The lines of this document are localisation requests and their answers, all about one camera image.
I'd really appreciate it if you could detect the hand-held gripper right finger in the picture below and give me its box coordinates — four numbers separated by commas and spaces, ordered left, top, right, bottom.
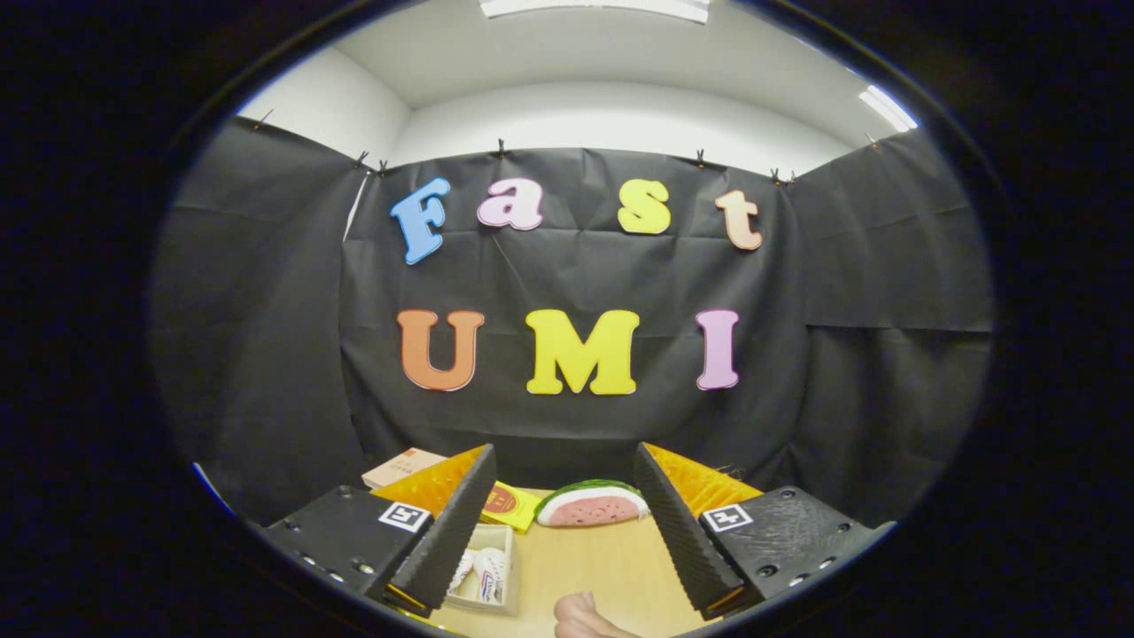
633, 441, 896, 621

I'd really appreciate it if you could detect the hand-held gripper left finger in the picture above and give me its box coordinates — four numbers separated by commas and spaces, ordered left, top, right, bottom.
257, 444, 499, 619

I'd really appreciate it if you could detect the cream fabric storage box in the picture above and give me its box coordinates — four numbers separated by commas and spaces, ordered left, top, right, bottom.
443, 523, 522, 617

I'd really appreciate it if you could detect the yellow book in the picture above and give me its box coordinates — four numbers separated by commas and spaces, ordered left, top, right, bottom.
478, 481, 546, 534

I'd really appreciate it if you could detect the beige book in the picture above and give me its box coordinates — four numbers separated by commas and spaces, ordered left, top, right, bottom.
361, 447, 448, 490

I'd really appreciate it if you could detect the watermelon slice plush toy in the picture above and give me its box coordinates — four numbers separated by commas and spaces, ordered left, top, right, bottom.
535, 479, 650, 528

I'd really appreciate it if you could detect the small ceiling light panel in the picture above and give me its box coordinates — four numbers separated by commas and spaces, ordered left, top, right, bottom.
858, 84, 920, 134

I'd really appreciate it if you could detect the long ceiling light panel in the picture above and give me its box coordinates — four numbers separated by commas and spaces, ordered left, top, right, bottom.
478, 0, 711, 25

